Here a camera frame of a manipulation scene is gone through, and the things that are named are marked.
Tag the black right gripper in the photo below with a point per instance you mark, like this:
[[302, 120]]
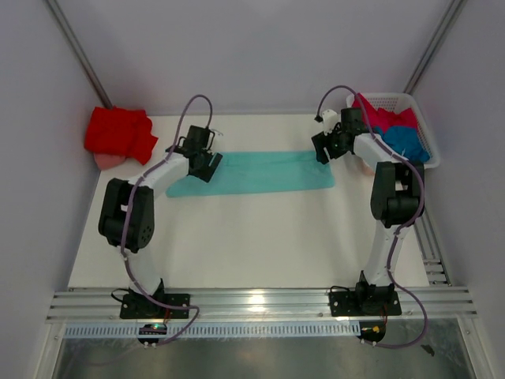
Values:
[[321, 140]]

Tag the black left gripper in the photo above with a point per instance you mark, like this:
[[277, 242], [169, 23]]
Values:
[[213, 161]]

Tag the teal t shirt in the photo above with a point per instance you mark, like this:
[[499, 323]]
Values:
[[258, 172]]

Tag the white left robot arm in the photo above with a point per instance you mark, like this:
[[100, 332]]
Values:
[[127, 221]]

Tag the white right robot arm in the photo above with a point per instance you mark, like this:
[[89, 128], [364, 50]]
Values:
[[396, 202]]

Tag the magenta t shirt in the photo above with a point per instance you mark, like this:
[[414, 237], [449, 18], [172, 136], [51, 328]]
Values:
[[383, 120]]

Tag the blue t shirt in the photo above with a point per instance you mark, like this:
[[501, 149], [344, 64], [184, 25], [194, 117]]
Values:
[[405, 142]]

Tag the white plastic basket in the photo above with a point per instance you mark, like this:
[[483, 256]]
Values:
[[397, 102]]

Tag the red folded t shirt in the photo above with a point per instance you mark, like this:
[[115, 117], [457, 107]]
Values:
[[120, 132]]

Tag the pink folded t shirt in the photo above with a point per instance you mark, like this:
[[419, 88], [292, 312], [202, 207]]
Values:
[[106, 162]]

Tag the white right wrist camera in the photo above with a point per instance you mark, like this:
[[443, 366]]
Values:
[[328, 120]]

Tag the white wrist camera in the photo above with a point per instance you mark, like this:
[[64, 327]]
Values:
[[328, 120], [217, 133]]

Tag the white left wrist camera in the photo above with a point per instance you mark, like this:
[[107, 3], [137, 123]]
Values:
[[217, 133]]

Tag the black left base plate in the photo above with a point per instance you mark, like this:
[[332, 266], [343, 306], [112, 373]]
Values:
[[136, 306]]

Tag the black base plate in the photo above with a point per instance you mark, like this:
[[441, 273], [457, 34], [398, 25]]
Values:
[[370, 301], [136, 306]]

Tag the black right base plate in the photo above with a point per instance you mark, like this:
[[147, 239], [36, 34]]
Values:
[[370, 301]]

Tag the aluminium mounting rail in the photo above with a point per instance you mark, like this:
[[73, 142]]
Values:
[[221, 305]]

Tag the white slotted cable duct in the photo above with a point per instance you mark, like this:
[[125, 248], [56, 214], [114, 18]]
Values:
[[260, 329]]

